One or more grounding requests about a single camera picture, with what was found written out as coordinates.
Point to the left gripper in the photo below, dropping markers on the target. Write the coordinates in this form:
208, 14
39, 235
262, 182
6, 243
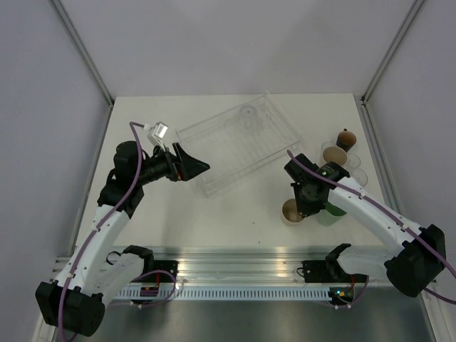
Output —
184, 167

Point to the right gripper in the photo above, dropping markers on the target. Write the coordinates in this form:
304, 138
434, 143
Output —
303, 209

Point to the peach cup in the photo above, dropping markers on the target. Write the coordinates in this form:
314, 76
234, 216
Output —
289, 213

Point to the green cup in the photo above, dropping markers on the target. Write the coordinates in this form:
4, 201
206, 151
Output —
330, 215

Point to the beige plastic cup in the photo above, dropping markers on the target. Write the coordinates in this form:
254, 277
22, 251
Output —
335, 154

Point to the white wire dish rack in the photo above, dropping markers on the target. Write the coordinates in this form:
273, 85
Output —
232, 154

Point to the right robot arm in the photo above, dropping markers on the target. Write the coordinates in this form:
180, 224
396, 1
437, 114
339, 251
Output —
414, 256

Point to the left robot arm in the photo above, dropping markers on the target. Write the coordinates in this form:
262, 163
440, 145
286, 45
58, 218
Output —
76, 299

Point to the large clear glass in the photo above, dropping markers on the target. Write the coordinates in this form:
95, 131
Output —
359, 176

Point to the dark brown cup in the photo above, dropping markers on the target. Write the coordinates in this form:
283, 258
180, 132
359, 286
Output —
346, 140

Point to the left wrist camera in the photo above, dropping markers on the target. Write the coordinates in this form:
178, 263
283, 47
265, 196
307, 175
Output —
156, 133

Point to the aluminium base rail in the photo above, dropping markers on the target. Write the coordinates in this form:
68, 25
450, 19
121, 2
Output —
278, 266

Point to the white slotted cable duct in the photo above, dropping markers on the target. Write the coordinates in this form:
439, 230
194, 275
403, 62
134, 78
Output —
227, 293

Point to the left frame post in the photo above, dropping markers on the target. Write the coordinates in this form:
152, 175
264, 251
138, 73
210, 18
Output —
81, 49

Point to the frame post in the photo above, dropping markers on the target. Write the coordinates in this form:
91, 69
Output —
81, 49
404, 28

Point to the right frame post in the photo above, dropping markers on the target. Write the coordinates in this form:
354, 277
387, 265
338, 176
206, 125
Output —
404, 28

